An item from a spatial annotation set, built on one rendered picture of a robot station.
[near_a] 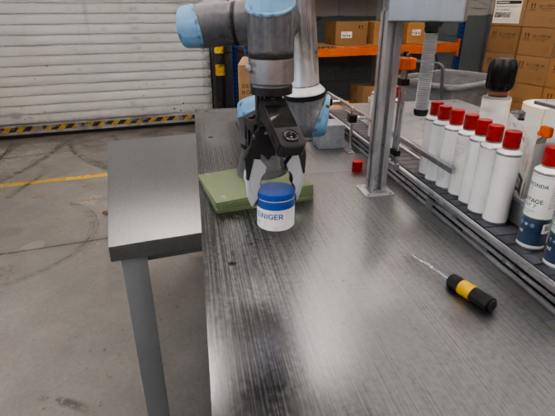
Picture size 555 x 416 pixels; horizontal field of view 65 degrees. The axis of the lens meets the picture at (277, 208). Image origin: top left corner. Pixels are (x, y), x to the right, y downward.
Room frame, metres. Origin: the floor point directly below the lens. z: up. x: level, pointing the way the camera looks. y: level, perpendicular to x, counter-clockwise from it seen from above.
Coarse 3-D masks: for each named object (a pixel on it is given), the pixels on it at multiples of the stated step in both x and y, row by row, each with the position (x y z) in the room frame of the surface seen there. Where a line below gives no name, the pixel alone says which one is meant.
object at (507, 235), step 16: (336, 112) 1.99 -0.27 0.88; (400, 160) 1.31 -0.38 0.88; (416, 160) 1.31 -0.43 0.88; (416, 176) 1.17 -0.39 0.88; (464, 208) 0.95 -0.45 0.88; (480, 224) 0.87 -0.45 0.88; (512, 224) 0.87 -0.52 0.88; (512, 240) 0.79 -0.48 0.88; (528, 256) 0.73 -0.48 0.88; (544, 272) 0.67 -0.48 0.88
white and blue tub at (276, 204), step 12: (264, 192) 0.72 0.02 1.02; (276, 192) 0.72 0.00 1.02; (288, 192) 0.72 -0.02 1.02; (264, 204) 0.71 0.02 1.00; (276, 204) 0.70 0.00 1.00; (288, 204) 0.71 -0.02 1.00; (264, 216) 0.71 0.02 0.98; (276, 216) 0.70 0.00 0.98; (288, 216) 0.71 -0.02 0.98; (264, 228) 0.71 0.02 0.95; (276, 228) 0.70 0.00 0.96; (288, 228) 0.71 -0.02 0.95
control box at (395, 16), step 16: (400, 0) 1.11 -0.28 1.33; (416, 0) 1.10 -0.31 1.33; (432, 0) 1.08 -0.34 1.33; (448, 0) 1.07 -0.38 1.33; (464, 0) 1.05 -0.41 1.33; (400, 16) 1.11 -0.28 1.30; (416, 16) 1.09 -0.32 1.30; (432, 16) 1.08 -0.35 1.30; (448, 16) 1.07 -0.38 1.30; (464, 16) 1.05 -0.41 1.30
